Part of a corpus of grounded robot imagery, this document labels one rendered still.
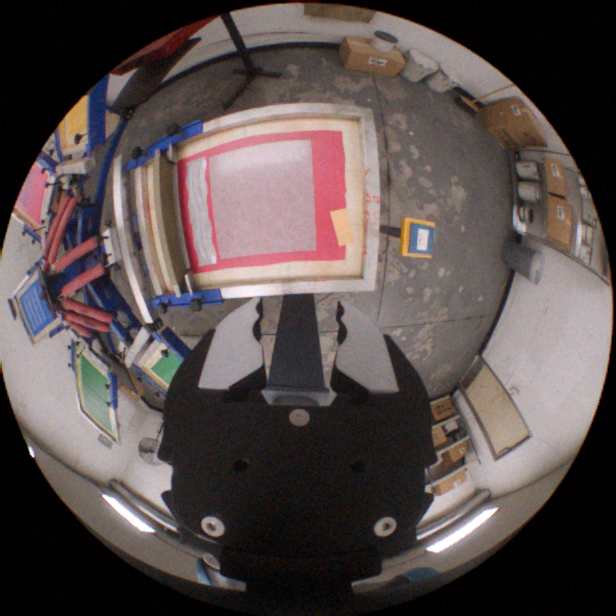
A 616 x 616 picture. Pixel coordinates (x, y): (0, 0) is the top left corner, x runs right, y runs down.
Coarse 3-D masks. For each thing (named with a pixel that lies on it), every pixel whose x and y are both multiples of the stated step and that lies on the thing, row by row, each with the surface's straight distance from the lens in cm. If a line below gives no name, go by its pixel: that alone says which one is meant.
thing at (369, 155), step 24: (216, 120) 64; (240, 120) 60; (264, 120) 61; (360, 120) 61; (360, 144) 59; (144, 168) 80; (144, 192) 76; (144, 216) 73; (144, 240) 74; (216, 288) 59; (240, 288) 56; (264, 288) 54; (288, 288) 53; (312, 288) 53; (336, 288) 54; (360, 288) 56
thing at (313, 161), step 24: (240, 144) 60; (264, 144) 58; (288, 144) 57; (312, 144) 57; (336, 144) 58; (216, 168) 60; (240, 168) 57; (264, 168) 55; (288, 168) 54; (312, 168) 54; (336, 168) 55; (216, 192) 59; (240, 192) 56; (264, 192) 54; (288, 192) 53; (312, 192) 53; (336, 192) 54
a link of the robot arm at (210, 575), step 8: (200, 560) 59; (208, 560) 56; (200, 568) 57; (208, 568) 56; (216, 568) 54; (200, 576) 57; (208, 576) 57; (216, 576) 56; (208, 584) 58; (216, 584) 57; (224, 584) 57; (232, 584) 57; (240, 584) 57
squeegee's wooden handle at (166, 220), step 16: (160, 160) 62; (160, 176) 60; (160, 192) 58; (160, 208) 57; (160, 224) 57; (176, 224) 61; (160, 240) 58; (176, 240) 60; (176, 256) 59; (176, 272) 58
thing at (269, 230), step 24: (216, 216) 58; (240, 216) 55; (264, 216) 53; (288, 216) 52; (312, 216) 52; (192, 240) 63; (216, 240) 59; (240, 240) 56; (264, 240) 54; (288, 240) 53; (312, 240) 53; (336, 240) 54; (192, 264) 65; (216, 264) 60; (240, 264) 57; (264, 264) 55
